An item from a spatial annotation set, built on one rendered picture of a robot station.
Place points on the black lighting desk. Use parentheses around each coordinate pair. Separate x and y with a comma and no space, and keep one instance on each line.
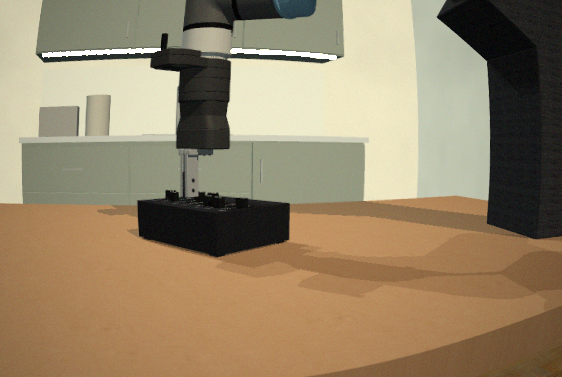
(221,225)

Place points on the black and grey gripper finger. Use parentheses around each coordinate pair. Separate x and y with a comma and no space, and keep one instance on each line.
(191,171)
(182,170)

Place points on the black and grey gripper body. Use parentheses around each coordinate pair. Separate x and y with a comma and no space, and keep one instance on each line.
(204,85)

